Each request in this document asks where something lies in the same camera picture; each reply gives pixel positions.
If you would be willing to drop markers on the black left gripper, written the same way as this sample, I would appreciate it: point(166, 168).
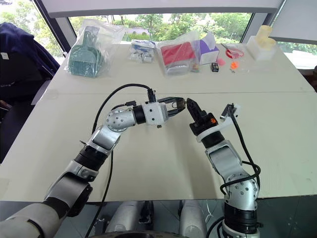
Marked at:
point(169, 109)

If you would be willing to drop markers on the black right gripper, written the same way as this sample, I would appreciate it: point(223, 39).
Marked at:
point(204, 122)

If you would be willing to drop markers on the grey roller blind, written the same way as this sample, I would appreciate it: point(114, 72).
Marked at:
point(161, 7)
point(296, 19)

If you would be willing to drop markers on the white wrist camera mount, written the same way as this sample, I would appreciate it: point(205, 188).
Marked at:
point(154, 112)
point(224, 126)

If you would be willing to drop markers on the silver robot thigh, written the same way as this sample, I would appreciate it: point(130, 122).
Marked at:
point(125, 218)
point(192, 219)

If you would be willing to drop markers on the dark rounded robot base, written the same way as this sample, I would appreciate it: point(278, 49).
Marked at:
point(133, 234)

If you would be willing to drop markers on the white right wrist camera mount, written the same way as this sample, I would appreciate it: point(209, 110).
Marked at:
point(224, 126)

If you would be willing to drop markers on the white block with yellow cylinders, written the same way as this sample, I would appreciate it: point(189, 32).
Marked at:
point(263, 46)

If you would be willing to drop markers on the small orange object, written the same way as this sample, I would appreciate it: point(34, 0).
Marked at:
point(234, 65)

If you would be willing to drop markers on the silver right robot thigh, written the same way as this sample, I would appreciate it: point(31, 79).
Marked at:
point(192, 219)

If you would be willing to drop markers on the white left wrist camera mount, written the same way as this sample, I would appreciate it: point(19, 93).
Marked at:
point(154, 112)

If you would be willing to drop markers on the purple white tissue box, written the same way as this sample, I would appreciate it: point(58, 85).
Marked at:
point(208, 52)

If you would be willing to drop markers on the bag of blue white parts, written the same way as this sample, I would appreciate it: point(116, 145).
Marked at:
point(142, 52)

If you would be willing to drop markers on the teal dustpan in plastic bag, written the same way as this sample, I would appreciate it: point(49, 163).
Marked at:
point(85, 55)

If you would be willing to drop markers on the red scissors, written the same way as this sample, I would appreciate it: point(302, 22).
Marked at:
point(232, 52)

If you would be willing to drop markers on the silver left robot thigh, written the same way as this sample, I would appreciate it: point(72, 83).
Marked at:
point(125, 218)

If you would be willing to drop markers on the black office chair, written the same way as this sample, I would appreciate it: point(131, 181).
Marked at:
point(17, 86)

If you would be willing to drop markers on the brass padlock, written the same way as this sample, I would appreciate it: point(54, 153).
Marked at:
point(181, 103)

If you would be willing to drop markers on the red item in plastic bag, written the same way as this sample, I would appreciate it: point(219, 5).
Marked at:
point(176, 56)

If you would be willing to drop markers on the small black box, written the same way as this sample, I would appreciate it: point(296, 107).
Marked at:
point(215, 67)

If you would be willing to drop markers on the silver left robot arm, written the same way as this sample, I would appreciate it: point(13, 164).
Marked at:
point(74, 178)

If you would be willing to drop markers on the dark blue jacket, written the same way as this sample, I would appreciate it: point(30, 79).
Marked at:
point(22, 47)

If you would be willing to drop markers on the pink flat piece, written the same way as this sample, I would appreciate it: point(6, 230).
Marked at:
point(221, 62)

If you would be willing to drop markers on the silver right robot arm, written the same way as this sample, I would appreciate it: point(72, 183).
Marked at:
point(225, 158)

